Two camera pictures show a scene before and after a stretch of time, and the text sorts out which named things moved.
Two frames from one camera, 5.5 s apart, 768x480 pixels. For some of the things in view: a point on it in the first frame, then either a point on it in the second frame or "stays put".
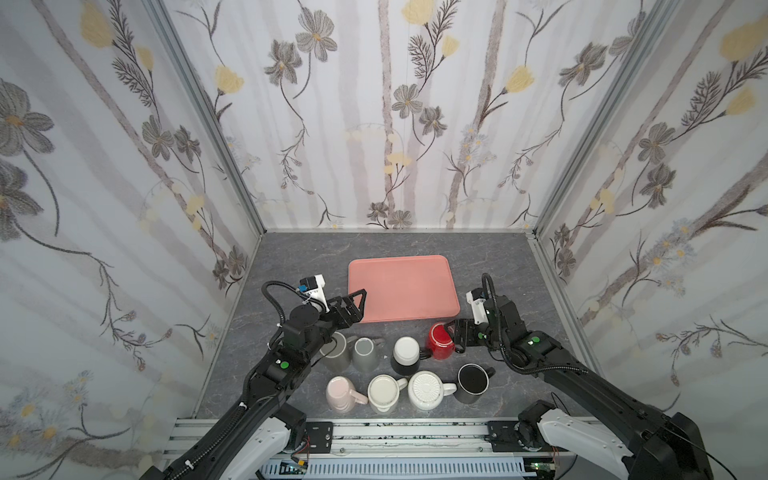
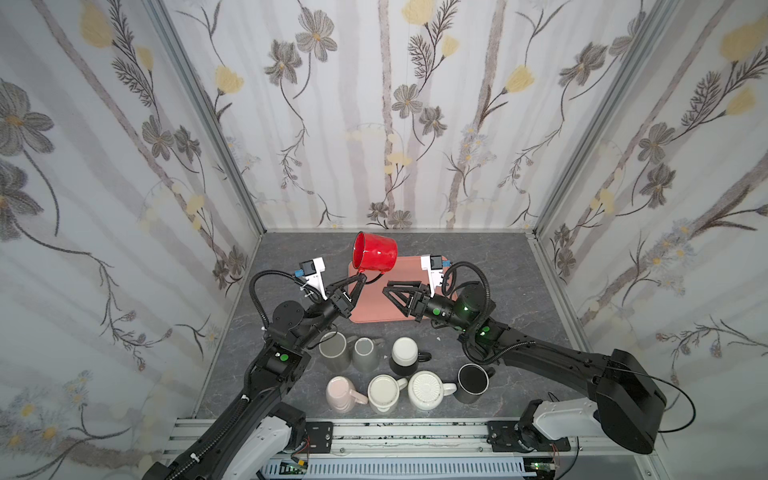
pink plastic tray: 404,288 stays put
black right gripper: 470,329 -> 417,303
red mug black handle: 440,342 -> 374,253
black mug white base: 407,355 stays put
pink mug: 341,396 stays put
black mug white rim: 472,381 stays put
